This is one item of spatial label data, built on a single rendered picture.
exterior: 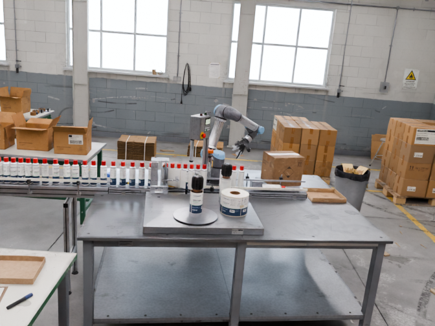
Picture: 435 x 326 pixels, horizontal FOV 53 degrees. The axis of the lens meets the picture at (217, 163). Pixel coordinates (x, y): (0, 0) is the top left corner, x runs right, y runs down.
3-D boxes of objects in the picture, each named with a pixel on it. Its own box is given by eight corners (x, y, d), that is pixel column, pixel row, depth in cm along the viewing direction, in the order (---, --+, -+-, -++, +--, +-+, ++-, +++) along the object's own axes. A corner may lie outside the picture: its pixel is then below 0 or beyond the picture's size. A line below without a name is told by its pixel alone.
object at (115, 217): (76, 240, 266) (76, 237, 266) (105, 169, 409) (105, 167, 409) (393, 244, 297) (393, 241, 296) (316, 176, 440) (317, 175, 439)
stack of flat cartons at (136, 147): (116, 159, 740) (116, 141, 732) (120, 151, 792) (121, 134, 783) (154, 161, 746) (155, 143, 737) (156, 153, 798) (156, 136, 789)
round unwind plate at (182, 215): (173, 225, 282) (173, 223, 282) (172, 207, 312) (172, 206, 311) (219, 226, 287) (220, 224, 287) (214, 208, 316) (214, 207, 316)
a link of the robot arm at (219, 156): (217, 167, 384) (217, 153, 381) (207, 163, 394) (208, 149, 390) (226, 166, 392) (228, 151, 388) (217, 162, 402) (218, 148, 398)
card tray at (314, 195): (312, 202, 360) (312, 197, 359) (301, 191, 385) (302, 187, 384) (345, 203, 364) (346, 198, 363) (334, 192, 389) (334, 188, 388)
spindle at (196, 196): (189, 217, 294) (191, 177, 286) (188, 212, 302) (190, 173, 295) (202, 217, 295) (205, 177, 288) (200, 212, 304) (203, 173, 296)
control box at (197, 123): (188, 138, 349) (189, 115, 344) (199, 135, 364) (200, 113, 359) (199, 140, 345) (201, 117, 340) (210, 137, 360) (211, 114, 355)
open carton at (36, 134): (6, 152, 454) (4, 117, 444) (27, 140, 505) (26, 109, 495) (50, 154, 455) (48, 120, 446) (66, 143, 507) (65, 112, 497)
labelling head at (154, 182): (149, 193, 337) (151, 161, 330) (150, 187, 349) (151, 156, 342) (167, 193, 339) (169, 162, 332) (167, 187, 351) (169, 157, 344)
